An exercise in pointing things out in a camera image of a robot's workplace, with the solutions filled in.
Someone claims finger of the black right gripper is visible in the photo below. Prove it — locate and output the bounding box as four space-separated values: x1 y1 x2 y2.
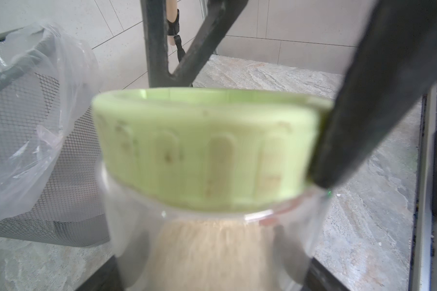
140 1 248 87
309 1 437 189

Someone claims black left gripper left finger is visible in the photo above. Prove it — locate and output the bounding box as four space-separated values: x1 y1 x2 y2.
76 256 124 291

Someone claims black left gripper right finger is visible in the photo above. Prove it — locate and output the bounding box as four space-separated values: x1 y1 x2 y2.
302 258 349 291

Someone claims green lidded rice jar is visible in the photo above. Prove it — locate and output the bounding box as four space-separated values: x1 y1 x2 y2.
92 87 333 291

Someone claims black microphone stand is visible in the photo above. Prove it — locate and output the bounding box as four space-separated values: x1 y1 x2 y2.
167 10 186 62

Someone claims metal mesh waste bin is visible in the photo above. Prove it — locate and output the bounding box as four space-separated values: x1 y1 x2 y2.
0 23 109 247

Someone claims clear plastic bin liner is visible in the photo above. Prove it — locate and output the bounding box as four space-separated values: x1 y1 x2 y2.
0 23 101 220

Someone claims aluminium rail frame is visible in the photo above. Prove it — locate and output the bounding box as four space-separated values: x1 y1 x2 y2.
409 82 437 291

